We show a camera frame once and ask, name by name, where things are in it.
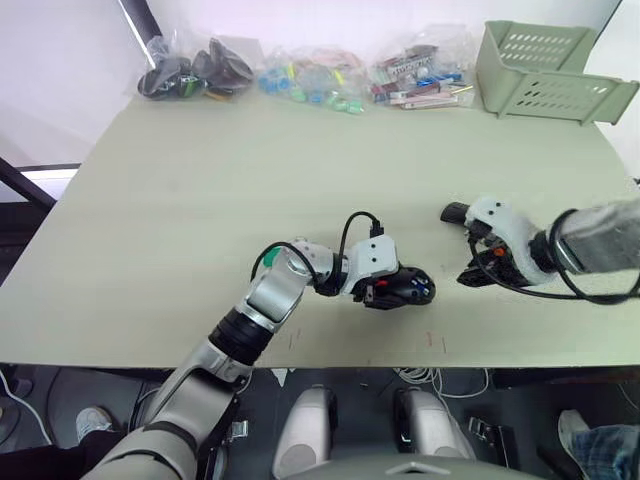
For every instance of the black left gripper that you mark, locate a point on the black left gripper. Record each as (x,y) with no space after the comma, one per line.
(381,291)

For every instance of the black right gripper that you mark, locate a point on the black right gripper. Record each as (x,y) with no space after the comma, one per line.
(495,262)

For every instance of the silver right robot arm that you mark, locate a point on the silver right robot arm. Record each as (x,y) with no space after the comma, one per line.
(597,235)

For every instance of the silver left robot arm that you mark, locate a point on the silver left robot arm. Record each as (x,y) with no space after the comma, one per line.
(270,295)

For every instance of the white rounded robot leg cover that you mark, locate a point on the white rounded robot leg cover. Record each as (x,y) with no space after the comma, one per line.
(430,425)
(307,430)

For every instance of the clear bag of black mouse parts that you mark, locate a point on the clear bag of black mouse parts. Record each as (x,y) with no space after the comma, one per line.
(195,72)

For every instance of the black case with metal latch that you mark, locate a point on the black case with metal latch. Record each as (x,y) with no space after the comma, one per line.
(235,430)
(487,432)

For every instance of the clear bag of red white parts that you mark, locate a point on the clear bag of red white parts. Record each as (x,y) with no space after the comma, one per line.
(420,80)

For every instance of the grey robot torso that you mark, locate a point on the grey robot torso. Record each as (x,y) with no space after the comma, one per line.
(410,469)

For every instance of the pale green plastic basket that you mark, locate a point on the pale green plastic basket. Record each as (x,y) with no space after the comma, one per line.
(545,75)

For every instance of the white sneaker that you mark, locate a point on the white sneaker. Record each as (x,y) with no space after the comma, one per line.
(571,424)
(92,422)

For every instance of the clear bag of blue green parts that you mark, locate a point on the clear bag of blue green parts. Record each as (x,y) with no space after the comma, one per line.
(312,80)

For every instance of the blue plaid trouser leg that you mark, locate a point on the blue plaid trouser leg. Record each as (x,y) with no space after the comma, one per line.
(607,452)

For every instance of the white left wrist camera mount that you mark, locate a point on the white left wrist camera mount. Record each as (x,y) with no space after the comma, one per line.
(374,259)

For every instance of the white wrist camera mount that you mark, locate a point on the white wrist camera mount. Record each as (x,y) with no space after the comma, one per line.
(374,259)
(487,210)

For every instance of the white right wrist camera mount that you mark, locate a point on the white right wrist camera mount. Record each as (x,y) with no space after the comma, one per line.
(487,210)

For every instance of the black metal frame bar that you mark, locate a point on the black metal frame bar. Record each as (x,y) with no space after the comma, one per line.
(142,20)
(27,182)

